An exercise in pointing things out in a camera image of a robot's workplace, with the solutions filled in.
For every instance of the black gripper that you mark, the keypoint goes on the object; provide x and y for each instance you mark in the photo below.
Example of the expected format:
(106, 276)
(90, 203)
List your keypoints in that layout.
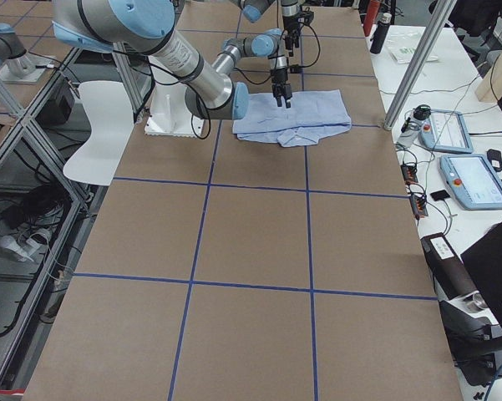
(279, 77)
(289, 22)

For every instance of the light blue striped shirt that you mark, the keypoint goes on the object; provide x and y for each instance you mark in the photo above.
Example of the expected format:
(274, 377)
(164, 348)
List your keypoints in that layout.
(314, 115)

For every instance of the black water bottle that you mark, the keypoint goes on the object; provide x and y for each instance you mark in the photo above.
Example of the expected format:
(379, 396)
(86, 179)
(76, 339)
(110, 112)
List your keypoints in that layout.
(379, 35)

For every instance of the red cylinder bottle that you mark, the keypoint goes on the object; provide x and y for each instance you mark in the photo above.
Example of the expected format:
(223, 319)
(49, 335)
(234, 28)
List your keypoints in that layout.
(370, 17)

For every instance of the white paper green print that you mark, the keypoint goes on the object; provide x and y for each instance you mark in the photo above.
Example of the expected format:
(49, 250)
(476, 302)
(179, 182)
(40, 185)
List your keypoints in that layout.
(402, 46)

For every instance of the upper blue teach pendant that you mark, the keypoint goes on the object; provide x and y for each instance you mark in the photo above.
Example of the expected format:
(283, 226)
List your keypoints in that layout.
(446, 131)

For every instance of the blue teach pendant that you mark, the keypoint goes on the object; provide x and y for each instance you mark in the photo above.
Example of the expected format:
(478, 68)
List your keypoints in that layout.
(446, 131)
(472, 181)

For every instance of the white chair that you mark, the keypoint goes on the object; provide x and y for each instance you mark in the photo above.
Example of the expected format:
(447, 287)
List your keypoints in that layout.
(111, 120)

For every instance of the orange black circuit board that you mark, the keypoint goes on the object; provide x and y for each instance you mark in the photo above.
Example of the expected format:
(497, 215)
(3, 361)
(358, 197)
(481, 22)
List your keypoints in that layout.
(416, 193)

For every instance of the small black square pad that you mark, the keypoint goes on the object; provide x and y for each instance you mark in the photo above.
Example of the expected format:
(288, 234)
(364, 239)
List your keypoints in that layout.
(440, 195)

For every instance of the lower blue teach pendant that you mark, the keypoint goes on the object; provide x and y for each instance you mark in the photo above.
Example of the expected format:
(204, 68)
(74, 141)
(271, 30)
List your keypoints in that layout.
(472, 181)

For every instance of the black monitor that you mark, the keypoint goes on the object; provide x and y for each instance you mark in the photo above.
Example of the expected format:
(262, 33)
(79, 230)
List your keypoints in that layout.
(483, 262)

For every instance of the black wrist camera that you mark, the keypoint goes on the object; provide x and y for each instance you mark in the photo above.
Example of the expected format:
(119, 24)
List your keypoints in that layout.
(306, 17)
(295, 69)

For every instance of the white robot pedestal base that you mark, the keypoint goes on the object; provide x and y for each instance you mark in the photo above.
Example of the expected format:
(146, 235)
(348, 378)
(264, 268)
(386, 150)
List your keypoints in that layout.
(168, 112)

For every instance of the silver aluminium frame post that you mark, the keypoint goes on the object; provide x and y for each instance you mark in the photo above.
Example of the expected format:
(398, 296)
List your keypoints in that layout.
(426, 44)

